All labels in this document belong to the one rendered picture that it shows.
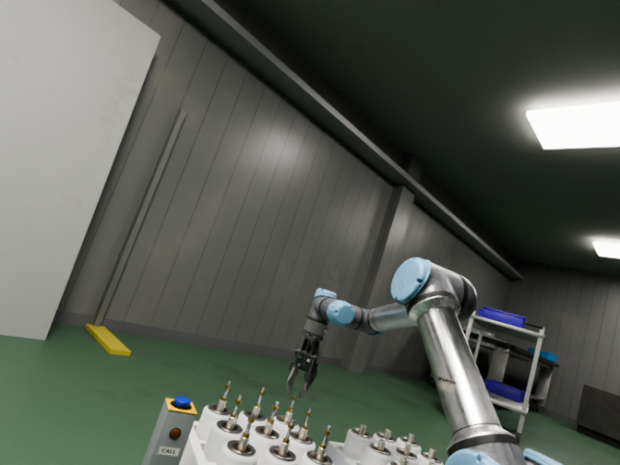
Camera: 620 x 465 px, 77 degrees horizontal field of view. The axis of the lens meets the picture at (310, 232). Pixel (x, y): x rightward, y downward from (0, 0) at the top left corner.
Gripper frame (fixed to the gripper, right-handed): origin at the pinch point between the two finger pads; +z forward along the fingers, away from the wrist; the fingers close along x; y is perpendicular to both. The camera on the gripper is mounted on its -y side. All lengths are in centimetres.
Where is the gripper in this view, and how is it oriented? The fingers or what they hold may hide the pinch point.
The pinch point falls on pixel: (296, 391)
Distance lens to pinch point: 141.1
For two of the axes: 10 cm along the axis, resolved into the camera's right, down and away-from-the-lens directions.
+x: 9.3, 2.7, -2.3
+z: -3.1, 9.4, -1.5
